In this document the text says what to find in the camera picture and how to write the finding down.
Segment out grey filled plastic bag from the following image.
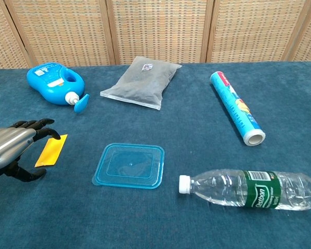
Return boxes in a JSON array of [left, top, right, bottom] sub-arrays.
[[100, 56, 183, 111]]

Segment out teal tablecloth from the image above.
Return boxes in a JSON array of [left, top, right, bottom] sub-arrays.
[[0, 61, 311, 249]]

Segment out blue transparent plastic lid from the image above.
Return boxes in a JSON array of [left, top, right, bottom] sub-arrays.
[[92, 143, 165, 190]]

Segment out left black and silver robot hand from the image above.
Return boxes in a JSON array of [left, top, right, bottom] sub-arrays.
[[0, 118, 62, 183]]

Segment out cling film roll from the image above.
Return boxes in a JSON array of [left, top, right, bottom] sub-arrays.
[[210, 71, 266, 146]]

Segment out yellow card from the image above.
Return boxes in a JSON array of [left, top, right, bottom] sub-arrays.
[[34, 134, 68, 169]]

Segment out blue pump dispenser bottle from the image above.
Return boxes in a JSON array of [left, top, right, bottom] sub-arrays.
[[26, 62, 90, 114]]

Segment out clear green-labelled water bottle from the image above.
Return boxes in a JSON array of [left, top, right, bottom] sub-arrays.
[[178, 169, 311, 211]]

